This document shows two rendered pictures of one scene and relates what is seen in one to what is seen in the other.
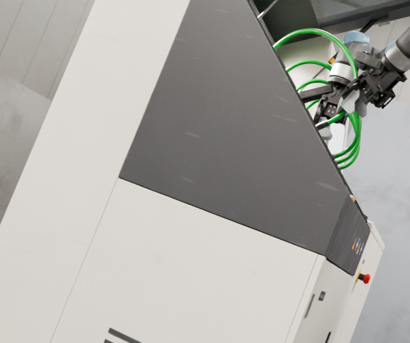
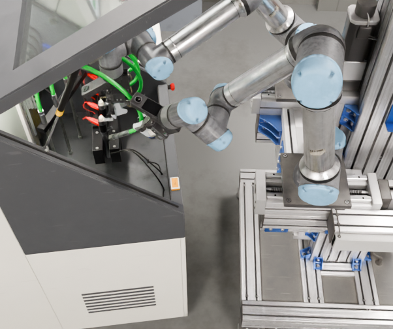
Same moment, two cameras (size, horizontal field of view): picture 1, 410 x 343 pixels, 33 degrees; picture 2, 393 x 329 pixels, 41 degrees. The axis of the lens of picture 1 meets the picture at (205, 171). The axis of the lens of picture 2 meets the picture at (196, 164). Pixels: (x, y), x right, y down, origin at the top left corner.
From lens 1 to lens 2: 1.89 m
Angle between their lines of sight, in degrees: 61
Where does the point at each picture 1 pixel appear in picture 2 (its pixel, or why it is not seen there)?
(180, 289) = (109, 273)
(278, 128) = (117, 205)
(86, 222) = (25, 274)
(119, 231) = (50, 270)
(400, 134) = not seen: outside the picture
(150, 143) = (32, 237)
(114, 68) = not seen: outside the picture
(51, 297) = (35, 298)
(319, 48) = not seen: outside the picture
